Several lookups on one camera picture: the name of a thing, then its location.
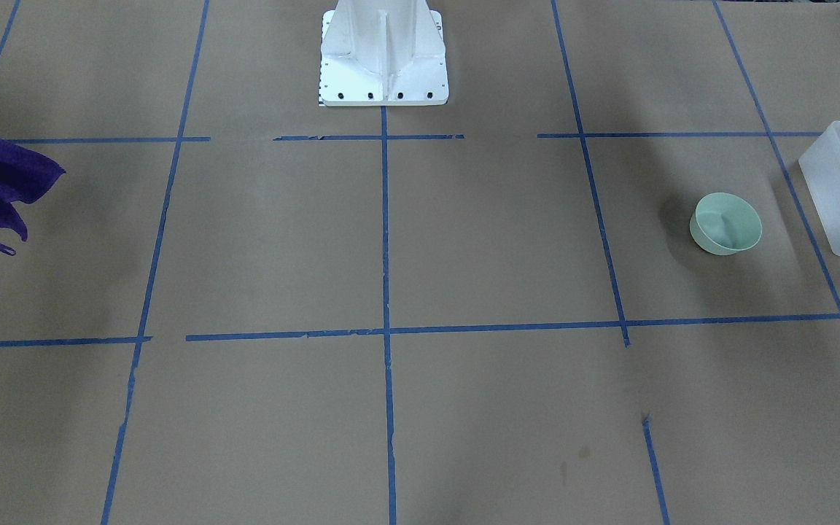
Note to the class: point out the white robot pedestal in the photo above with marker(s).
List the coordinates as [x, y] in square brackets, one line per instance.
[383, 53]

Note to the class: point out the pale green bowl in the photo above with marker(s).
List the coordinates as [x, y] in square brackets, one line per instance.
[724, 224]

